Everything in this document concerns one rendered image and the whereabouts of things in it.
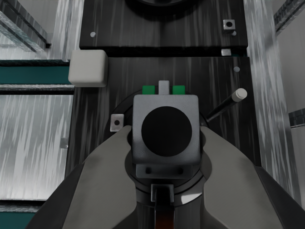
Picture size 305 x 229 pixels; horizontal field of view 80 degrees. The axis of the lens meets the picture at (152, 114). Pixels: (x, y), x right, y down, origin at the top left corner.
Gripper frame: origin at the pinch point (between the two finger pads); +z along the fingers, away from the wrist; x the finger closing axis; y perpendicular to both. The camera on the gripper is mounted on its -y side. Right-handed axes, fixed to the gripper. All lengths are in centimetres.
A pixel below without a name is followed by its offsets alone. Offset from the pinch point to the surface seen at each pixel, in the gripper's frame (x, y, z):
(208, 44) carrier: 6.5, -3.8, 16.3
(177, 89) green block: 1.3, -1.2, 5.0
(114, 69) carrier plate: -6.6, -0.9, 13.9
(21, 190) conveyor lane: -20.9, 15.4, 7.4
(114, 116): -5.4, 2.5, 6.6
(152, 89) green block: -1.1, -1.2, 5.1
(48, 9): -25.2, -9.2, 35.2
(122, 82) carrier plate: -5.3, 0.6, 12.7
